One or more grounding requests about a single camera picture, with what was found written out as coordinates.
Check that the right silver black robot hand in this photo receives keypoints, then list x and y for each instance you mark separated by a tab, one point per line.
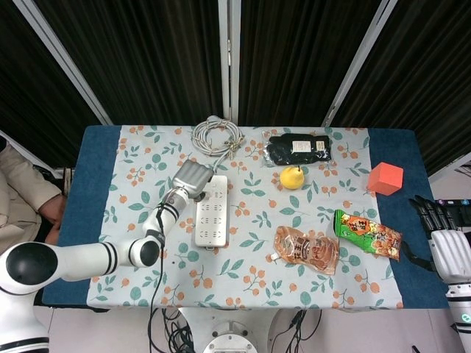
452	257

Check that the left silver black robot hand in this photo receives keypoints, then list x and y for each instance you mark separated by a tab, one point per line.
191	178

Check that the white power strip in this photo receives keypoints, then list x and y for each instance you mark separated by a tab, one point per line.
213	220

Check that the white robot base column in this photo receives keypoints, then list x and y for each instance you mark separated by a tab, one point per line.
230	336

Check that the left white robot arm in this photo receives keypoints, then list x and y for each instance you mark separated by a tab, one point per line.
73	257

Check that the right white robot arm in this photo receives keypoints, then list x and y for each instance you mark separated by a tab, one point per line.
460	320

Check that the dark monitor screen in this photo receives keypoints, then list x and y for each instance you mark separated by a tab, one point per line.
456	213

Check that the green snack bag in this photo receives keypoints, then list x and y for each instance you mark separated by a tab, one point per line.
368	233

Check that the yellow pear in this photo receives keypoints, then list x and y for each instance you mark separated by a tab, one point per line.
291	179

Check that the orange-red cube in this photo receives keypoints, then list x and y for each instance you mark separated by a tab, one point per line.
386	178

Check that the black gloves in plastic bag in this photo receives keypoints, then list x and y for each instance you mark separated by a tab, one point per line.
294	154

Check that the dark blue table cover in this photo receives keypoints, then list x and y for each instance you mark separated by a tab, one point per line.
84	176

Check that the floral patterned tablecloth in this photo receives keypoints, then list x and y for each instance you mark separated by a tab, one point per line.
257	287

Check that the black pleated curtain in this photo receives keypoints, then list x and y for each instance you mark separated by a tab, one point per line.
154	55

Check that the brown peanut sauce pouch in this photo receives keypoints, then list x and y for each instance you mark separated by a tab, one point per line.
309	252

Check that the person in beige jacket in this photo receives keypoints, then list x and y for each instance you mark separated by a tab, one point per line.
18	184

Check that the white metal frame post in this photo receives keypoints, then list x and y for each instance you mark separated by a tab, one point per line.
62	59
358	59
229	55

